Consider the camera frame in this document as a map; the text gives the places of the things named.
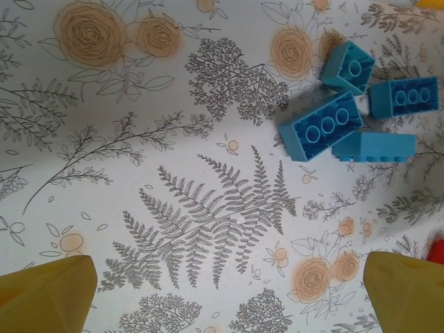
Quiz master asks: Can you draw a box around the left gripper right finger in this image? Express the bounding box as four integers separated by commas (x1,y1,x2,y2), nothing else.
364,250,444,333

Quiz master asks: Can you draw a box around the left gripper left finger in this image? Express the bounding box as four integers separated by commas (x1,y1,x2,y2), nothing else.
0,255,98,333

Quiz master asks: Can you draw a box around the red lego brick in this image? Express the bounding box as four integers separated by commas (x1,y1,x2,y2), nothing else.
423,234,444,265

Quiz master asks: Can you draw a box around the small square blue lego brick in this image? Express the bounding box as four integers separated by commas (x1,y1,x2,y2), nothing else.
319,40,377,96

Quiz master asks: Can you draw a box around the floral tablecloth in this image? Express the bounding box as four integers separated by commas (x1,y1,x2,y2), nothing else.
0,0,444,333

